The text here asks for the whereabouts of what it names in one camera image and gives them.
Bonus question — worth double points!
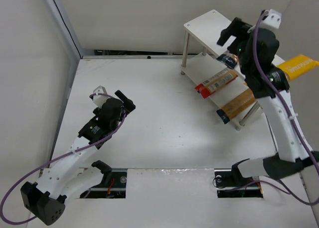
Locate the red spaghetti bag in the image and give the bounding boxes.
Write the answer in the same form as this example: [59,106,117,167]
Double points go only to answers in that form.
[195,68,238,99]

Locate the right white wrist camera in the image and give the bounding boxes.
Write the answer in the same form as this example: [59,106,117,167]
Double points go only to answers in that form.
[260,9,282,30]

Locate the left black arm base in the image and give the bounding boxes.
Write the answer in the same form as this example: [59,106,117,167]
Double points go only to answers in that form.
[80,160,128,199]

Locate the yellow spaghetti bag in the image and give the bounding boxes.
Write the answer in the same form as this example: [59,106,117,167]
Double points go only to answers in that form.
[277,54,319,82]

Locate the white two-tier shelf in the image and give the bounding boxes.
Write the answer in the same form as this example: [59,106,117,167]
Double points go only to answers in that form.
[179,9,265,131]

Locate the dark blue spaghetti bag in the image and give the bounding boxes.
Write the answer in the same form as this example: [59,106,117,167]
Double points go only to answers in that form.
[216,89,255,124]

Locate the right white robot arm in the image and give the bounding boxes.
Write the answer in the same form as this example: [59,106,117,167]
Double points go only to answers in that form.
[217,13,319,185]

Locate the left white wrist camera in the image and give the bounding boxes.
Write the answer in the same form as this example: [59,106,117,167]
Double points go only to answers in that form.
[90,86,109,108]

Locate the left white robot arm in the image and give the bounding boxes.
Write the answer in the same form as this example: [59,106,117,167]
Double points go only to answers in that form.
[20,89,136,226]

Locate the blue spaghetti bag front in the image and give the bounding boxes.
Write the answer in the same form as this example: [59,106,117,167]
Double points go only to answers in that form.
[216,51,239,69]

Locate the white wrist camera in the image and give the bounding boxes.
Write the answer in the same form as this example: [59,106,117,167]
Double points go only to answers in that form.
[260,9,282,30]
[90,86,109,108]

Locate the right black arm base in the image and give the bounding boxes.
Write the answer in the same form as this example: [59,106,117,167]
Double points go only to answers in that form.
[213,168,263,198]

